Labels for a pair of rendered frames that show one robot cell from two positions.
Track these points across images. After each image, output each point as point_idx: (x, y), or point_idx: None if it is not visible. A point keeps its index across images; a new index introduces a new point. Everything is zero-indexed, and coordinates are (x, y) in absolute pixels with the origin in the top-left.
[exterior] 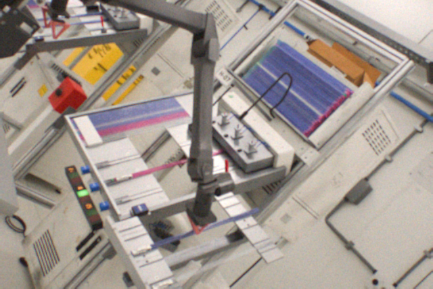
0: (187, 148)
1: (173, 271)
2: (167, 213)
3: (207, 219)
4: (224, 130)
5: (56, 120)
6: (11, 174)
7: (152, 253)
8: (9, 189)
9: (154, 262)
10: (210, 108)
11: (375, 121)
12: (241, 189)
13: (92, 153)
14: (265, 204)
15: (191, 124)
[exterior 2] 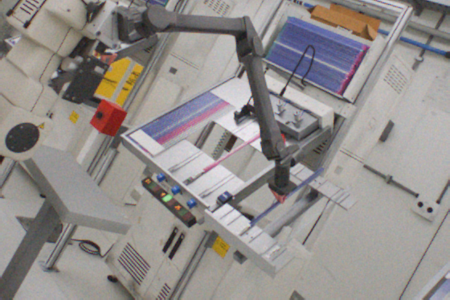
0: (239, 133)
1: None
2: (246, 194)
3: (289, 188)
4: None
5: (112, 141)
6: (108, 199)
7: (252, 229)
8: (115, 211)
9: (257, 236)
10: (267, 95)
11: (391, 65)
12: None
13: (160, 162)
14: (321, 162)
15: (240, 111)
